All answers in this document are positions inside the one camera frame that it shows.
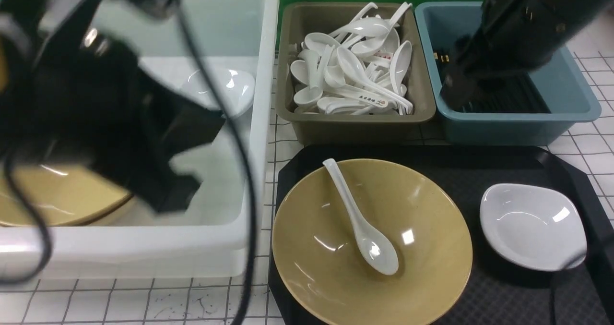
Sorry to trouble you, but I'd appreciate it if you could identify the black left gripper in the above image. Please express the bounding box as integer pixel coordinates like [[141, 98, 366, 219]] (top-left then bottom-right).
[[10, 44, 226, 214]]

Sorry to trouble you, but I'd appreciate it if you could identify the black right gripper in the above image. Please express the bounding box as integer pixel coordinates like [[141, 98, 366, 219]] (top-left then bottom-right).
[[439, 27, 533, 112]]

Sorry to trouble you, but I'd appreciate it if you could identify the white square sauce dish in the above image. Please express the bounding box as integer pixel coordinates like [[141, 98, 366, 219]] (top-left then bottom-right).
[[479, 183, 588, 272]]

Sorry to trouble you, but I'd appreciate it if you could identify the white ceramic soup spoon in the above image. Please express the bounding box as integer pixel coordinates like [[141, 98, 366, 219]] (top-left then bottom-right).
[[322, 158, 400, 276]]

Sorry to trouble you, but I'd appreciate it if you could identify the yellow noodle bowl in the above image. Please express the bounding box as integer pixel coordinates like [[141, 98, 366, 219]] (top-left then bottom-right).
[[272, 159, 473, 325]]

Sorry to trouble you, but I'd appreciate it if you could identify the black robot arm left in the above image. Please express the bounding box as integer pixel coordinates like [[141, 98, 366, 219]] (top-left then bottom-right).
[[1, 0, 225, 213]]

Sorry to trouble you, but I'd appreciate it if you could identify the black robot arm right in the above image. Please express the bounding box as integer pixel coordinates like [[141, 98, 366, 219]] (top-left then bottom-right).
[[440, 0, 613, 110]]

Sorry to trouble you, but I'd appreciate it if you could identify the bundle of black chopsticks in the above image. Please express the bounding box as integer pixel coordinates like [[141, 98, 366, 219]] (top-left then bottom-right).
[[454, 73, 551, 114]]

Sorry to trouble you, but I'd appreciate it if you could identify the blue plastic chopstick bin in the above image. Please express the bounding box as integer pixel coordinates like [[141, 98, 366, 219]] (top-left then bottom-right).
[[414, 2, 602, 146]]

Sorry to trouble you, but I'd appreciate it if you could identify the pile of white spoons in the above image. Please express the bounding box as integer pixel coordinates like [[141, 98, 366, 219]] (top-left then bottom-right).
[[289, 2, 414, 116]]

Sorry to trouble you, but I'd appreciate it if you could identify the white sauce dish in tub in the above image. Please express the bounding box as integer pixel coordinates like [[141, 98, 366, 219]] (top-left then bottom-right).
[[179, 67, 255, 119]]

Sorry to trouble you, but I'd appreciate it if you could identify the large white plastic tub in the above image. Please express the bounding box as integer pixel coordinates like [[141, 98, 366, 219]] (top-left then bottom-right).
[[0, 0, 280, 281]]

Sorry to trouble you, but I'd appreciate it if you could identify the olive plastic spoon bin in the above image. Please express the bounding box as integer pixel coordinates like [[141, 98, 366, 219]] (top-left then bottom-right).
[[273, 2, 437, 145]]

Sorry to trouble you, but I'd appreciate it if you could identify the black plastic serving tray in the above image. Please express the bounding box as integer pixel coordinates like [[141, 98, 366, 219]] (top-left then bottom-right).
[[269, 145, 613, 325]]

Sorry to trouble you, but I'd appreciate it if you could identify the black cable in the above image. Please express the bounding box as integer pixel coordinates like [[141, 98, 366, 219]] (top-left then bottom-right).
[[0, 0, 257, 325]]

